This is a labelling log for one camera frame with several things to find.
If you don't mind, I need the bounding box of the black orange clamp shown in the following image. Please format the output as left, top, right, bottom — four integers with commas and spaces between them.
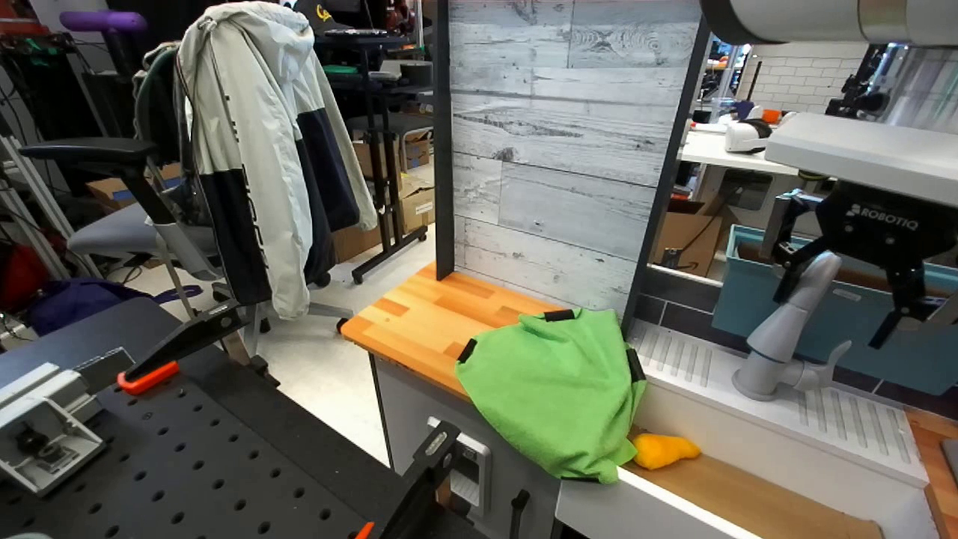
115, 305, 244, 395

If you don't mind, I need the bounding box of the green cloth bag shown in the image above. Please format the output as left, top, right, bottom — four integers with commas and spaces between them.
456, 309, 646, 481

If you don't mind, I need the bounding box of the cardboard box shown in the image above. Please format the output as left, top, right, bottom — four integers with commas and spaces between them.
654, 213, 726, 276

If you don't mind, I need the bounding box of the yellow sponge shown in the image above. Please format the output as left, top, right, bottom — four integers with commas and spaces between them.
634, 433, 700, 469

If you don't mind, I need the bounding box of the white and navy jacket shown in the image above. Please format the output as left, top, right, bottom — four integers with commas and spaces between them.
176, 0, 377, 321

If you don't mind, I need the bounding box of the white kitchen cabinet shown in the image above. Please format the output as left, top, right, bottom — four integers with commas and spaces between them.
374, 357, 568, 539

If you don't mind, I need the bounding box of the black perforated workbench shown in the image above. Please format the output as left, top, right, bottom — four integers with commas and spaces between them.
0, 293, 456, 539

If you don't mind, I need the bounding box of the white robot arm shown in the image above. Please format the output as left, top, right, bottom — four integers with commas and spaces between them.
700, 0, 958, 347

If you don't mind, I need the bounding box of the grey wood backsplash panel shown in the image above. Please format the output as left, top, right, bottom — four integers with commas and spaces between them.
449, 0, 705, 311

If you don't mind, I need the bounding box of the silver metal bracket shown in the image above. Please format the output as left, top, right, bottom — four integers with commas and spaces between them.
0, 347, 133, 498

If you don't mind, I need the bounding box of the white background table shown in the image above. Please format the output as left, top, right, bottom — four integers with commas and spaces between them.
681, 124, 794, 177

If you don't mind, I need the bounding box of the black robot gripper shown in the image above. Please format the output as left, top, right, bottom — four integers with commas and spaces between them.
763, 182, 955, 347

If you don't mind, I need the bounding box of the grey tap faucet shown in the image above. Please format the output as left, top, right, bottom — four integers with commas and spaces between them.
735, 252, 850, 401

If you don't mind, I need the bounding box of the grey office chair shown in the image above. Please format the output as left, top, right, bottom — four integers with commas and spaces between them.
22, 43, 223, 302

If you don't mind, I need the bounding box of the teal plastic bin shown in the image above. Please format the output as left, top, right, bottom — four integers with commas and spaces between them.
712, 224, 958, 395

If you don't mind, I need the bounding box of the background black robot arm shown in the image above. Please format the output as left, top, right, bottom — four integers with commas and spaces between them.
827, 43, 910, 119

